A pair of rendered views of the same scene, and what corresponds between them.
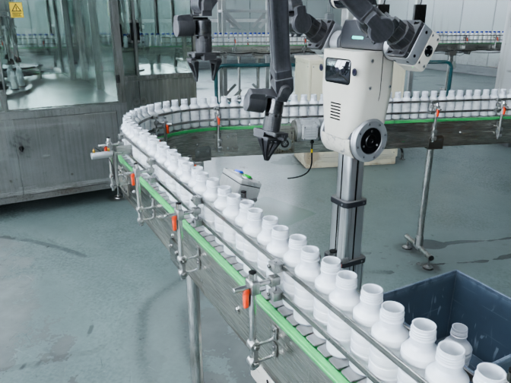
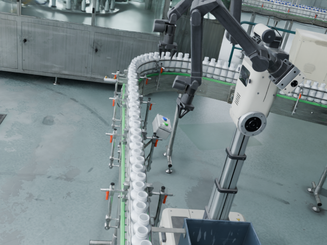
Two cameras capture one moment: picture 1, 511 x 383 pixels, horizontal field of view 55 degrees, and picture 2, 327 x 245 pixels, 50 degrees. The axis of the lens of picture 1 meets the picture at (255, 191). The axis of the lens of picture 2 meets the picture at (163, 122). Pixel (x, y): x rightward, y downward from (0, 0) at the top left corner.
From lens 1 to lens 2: 0.62 m
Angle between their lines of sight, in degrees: 18
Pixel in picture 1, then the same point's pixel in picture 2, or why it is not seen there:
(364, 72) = (256, 82)
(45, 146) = (109, 52)
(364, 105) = (252, 102)
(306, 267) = (134, 192)
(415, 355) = not seen: outside the picture
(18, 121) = (98, 34)
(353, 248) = (230, 183)
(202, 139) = not seen: hidden behind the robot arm
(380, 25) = (259, 62)
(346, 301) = (135, 217)
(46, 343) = (65, 168)
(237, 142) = (207, 88)
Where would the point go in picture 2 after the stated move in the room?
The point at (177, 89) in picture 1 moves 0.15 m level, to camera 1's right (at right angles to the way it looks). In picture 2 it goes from (210, 30) to (218, 32)
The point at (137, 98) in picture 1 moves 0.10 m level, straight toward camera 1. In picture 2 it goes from (182, 30) to (182, 31)
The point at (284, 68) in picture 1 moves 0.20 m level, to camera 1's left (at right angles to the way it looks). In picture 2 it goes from (196, 71) to (159, 61)
